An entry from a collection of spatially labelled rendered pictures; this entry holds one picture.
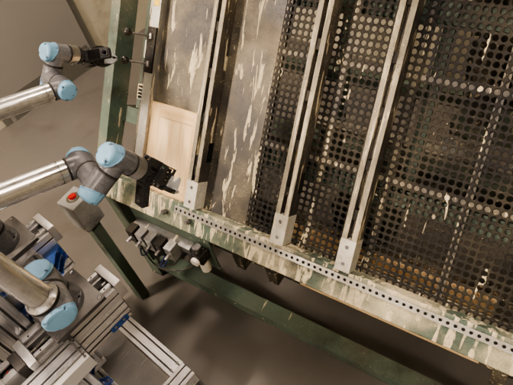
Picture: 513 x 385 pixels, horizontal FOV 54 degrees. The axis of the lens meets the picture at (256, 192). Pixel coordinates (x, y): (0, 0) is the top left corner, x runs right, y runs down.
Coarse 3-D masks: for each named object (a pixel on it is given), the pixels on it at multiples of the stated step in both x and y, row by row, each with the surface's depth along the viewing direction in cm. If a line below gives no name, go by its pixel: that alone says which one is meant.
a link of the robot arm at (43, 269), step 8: (32, 264) 171; (40, 264) 170; (48, 264) 170; (32, 272) 168; (40, 272) 167; (48, 272) 168; (56, 272) 173; (48, 280) 167; (56, 280) 168; (64, 280) 177
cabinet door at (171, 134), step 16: (160, 112) 228; (176, 112) 223; (192, 112) 218; (160, 128) 230; (176, 128) 225; (192, 128) 219; (160, 144) 231; (176, 144) 226; (192, 144) 221; (160, 160) 233; (176, 160) 227; (176, 176) 229
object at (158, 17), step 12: (156, 12) 219; (156, 24) 220; (156, 48) 222; (156, 60) 225; (144, 72) 227; (156, 72) 227; (144, 84) 228; (156, 84) 229; (144, 96) 229; (144, 108) 230; (144, 120) 231; (144, 132) 232; (144, 144) 234; (132, 180) 241
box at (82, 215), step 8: (72, 192) 241; (64, 200) 239; (72, 200) 238; (80, 200) 237; (64, 208) 238; (72, 208) 234; (80, 208) 237; (88, 208) 241; (96, 208) 246; (72, 216) 241; (80, 216) 239; (88, 216) 243; (96, 216) 247; (80, 224) 243; (88, 224) 244; (96, 224) 249
